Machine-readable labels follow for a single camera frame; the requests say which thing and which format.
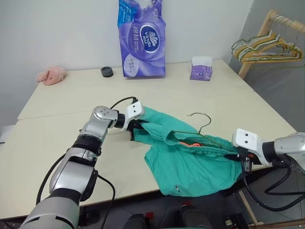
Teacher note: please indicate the black round container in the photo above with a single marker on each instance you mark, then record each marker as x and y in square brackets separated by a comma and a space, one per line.
[106, 72]

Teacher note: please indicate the large purple tissue pack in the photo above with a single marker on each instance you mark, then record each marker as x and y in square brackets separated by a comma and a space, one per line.
[140, 52]

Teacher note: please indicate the green shorts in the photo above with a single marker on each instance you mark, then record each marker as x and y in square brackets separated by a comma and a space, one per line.
[190, 171]

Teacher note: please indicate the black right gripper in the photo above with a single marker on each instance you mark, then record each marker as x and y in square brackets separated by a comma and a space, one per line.
[246, 161]

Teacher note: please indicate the pink plush toy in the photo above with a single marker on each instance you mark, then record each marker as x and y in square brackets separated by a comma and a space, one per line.
[51, 76]

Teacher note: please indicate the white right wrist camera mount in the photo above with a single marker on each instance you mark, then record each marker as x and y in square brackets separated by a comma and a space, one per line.
[247, 140]

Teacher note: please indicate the dark rounded shape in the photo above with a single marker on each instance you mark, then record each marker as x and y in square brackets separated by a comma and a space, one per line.
[195, 217]
[138, 221]

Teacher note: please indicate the wooden clothes rack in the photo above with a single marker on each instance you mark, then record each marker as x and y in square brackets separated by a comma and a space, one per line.
[244, 69]

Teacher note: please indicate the small purple tissue box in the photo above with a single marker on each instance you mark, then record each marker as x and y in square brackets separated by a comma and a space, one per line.
[200, 74]

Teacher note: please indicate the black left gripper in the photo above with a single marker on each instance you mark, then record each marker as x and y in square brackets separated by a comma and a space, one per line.
[136, 124]

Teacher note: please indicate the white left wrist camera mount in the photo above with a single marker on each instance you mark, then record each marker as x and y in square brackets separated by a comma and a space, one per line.
[134, 111]

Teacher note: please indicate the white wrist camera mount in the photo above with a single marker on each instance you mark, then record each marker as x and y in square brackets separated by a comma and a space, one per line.
[247, 140]
[134, 111]

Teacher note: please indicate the wooden table leg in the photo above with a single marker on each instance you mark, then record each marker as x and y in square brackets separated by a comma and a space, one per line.
[247, 207]

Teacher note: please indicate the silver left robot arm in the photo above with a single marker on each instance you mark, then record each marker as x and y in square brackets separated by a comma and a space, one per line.
[71, 171]

